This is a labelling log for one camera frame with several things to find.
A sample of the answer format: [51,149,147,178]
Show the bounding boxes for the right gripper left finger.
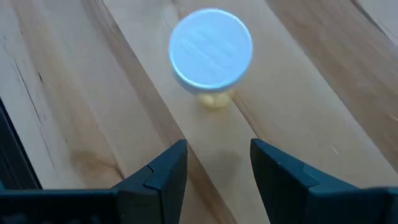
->
[110,139,188,224]

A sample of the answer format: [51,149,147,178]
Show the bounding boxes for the black aluminium table frame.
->
[0,99,43,190]

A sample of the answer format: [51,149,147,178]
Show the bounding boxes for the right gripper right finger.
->
[250,138,358,224]

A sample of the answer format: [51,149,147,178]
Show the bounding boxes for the clear bottle pale yellow pills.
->
[168,7,254,109]

